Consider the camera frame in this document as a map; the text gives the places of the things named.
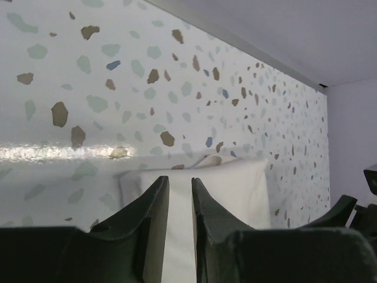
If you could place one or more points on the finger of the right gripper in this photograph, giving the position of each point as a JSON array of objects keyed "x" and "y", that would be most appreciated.
[{"x": 337, "y": 216}]

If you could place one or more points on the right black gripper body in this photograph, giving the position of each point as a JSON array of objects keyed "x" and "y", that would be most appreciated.
[{"x": 365, "y": 217}]

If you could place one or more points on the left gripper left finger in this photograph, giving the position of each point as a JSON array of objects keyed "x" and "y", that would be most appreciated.
[{"x": 133, "y": 239}]

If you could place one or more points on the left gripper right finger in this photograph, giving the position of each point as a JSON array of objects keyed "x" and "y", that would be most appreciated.
[{"x": 226, "y": 247}]

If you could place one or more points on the white printed t shirt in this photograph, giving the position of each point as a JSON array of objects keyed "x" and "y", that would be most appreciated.
[{"x": 239, "y": 185}]

